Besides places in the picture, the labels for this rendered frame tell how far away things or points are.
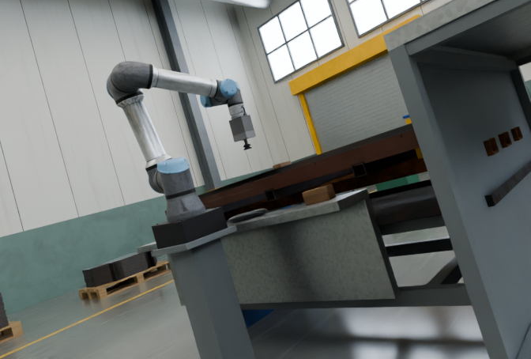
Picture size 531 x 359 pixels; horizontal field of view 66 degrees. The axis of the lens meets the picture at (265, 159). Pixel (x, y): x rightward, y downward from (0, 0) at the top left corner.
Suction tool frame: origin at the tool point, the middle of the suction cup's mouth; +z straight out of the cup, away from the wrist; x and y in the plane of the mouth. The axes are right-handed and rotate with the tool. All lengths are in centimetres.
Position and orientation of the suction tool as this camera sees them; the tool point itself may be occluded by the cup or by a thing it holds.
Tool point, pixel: (247, 149)
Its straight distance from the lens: 190.4
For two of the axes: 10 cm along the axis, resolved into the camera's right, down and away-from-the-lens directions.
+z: 2.6, 9.6, 0.0
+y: -7.2, 2.0, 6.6
